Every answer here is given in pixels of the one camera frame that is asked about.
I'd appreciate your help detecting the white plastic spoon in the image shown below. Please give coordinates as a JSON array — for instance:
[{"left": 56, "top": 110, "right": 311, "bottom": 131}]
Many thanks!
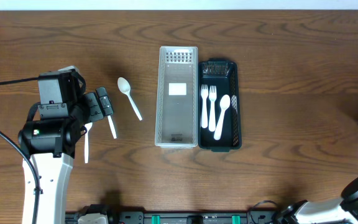
[
  {"left": 84, "top": 123, "right": 93, "bottom": 164},
  {"left": 214, "top": 95, "right": 231, "bottom": 140},
  {"left": 117, "top": 77, "right": 142, "bottom": 121},
  {"left": 108, "top": 115, "right": 117, "bottom": 139}
]

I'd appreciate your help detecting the clear plastic basket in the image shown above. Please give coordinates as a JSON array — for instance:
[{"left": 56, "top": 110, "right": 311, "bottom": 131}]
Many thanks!
[{"left": 155, "top": 46, "right": 199, "bottom": 149}]

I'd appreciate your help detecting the white plastic fork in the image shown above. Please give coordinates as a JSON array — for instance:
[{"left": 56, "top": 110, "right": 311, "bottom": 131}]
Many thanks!
[
  {"left": 208, "top": 85, "right": 217, "bottom": 132},
  {"left": 200, "top": 84, "right": 209, "bottom": 128}
]

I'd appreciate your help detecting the dark green plastic basket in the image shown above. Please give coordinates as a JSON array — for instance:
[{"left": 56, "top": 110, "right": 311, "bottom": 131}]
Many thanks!
[{"left": 198, "top": 58, "right": 242, "bottom": 152}]

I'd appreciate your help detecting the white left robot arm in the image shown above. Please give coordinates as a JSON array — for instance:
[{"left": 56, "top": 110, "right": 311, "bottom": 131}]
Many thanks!
[{"left": 19, "top": 87, "right": 117, "bottom": 223}]

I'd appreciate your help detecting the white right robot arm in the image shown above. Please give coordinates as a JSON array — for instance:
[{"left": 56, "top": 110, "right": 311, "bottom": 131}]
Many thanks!
[{"left": 275, "top": 178, "right": 358, "bottom": 224}]

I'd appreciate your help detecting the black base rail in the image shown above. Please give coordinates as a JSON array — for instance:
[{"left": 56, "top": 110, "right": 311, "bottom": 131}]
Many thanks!
[{"left": 65, "top": 204, "right": 282, "bottom": 224}]

